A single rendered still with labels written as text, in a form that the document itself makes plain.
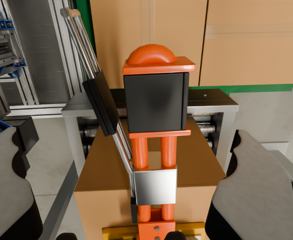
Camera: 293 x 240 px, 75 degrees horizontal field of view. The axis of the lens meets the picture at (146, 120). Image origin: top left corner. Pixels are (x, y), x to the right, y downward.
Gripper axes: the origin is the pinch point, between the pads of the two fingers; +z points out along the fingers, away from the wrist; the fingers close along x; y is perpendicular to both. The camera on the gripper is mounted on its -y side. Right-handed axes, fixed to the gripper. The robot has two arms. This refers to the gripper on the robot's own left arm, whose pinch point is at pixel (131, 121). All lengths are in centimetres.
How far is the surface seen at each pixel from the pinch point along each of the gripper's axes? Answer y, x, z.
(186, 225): 44, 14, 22
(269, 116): 56, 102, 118
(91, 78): -0.6, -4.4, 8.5
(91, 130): 38, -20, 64
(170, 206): 20.1, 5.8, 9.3
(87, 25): -3, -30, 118
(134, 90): 0.5, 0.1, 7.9
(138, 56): -2.7, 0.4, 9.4
